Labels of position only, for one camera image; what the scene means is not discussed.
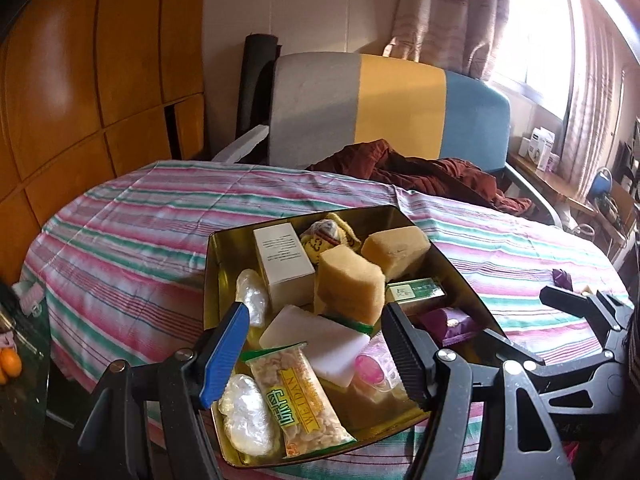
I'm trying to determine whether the green and white box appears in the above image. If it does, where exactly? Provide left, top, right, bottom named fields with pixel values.
left=385, top=277, right=447, bottom=316

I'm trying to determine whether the orange fruit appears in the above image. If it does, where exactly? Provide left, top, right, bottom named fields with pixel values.
left=0, top=350, right=23, bottom=386

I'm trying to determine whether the clear pink hair claw clip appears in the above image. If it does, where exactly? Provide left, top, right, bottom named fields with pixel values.
left=354, top=345, right=406, bottom=393

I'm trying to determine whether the window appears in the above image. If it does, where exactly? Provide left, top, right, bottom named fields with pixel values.
left=487, top=0, right=576, bottom=121

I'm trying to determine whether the grey yellow blue chair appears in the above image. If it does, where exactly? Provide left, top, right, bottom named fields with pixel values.
left=210, top=52, right=566, bottom=226

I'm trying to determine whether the yellow sponge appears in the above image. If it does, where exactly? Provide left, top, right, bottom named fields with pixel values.
left=313, top=245, right=387, bottom=326
left=361, top=226, right=432, bottom=283

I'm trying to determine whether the white product box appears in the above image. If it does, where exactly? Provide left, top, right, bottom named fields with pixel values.
left=517, top=127, right=556, bottom=171

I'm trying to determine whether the white cardboard box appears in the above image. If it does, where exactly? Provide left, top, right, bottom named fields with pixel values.
left=252, top=222, right=317, bottom=308

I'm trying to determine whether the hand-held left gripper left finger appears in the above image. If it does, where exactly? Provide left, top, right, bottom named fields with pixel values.
left=77, top=302, right=250, bottom=480

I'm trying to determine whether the gold metal tray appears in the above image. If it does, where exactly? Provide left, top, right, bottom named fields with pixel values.
left=204, top=205, right=511, bottom=468

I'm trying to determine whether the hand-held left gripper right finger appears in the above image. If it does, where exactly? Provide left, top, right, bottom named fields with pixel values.
left=381, top=302, right=576, bottom=480

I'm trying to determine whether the glass side table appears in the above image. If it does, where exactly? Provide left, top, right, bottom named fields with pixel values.
left=0, top=280, right=51, bottom=480

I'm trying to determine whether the black rolled mat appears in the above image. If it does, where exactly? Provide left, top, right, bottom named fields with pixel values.
left=235, top=33, right=281, bottom=146

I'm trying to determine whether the striped tablecloth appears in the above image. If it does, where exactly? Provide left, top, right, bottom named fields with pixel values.
left=20, top=160, right=636, bottom=480

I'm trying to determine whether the blue bag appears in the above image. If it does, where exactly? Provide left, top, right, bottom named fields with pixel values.
left=587, top=169, right=616, bottom=201

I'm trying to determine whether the wooden wardrobe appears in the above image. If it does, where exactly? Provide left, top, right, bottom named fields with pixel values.
left=0, top=0, right=208, bottom=286

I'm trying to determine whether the patterned curtain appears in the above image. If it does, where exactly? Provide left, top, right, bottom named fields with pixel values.
left=557, top=0, right=636, bottom=201
left=382, top=0, right=516, bottom=83

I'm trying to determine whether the red-brown cloth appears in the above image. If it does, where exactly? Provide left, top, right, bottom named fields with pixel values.
left=305, top=139, right=533, bottom=218

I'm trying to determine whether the white foam sponge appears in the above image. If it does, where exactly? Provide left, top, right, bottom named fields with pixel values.
left=259, top=305, right=372, bottom=388

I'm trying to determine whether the peanut snack packet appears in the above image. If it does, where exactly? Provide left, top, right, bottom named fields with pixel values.
left=240, top=342, right=357, bottom=460

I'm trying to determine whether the wooden side desk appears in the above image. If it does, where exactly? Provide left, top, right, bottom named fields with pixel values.
left=507, top=152, right=631, bottom=261

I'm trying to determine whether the yellow plush toy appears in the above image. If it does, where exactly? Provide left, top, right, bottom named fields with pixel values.
left=299, top=212, right=363, bottom=267

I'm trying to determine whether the clear plastic wrap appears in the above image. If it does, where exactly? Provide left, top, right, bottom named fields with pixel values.
left=218, top=374, right=281, bottom=457
left=235, top=269, right=271, bottom=328

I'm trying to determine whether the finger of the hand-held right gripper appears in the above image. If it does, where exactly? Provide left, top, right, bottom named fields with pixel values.
left=480, top=327, right=631, bottom=415
left=539, top=285, right=633, bottom=361

